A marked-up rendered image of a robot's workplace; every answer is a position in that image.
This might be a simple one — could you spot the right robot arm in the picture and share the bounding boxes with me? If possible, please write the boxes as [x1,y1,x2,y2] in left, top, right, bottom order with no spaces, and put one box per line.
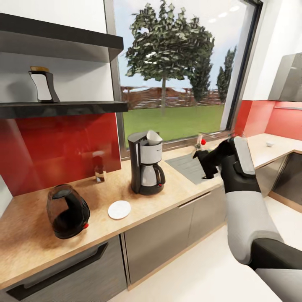
[193,136,302,302]

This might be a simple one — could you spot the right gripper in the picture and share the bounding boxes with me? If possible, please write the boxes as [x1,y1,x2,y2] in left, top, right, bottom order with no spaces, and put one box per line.
[193,150,220,179]

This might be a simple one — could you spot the bottle of coffee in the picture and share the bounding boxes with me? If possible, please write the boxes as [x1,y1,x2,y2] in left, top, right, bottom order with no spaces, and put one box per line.
[29,66,60,103]

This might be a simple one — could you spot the paper coffee filter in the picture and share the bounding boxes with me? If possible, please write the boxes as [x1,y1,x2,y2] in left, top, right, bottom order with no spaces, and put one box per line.
[147,129,162,146]

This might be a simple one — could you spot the electric kettle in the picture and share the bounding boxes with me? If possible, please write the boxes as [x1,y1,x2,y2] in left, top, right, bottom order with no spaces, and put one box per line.
[47,184,90,240]

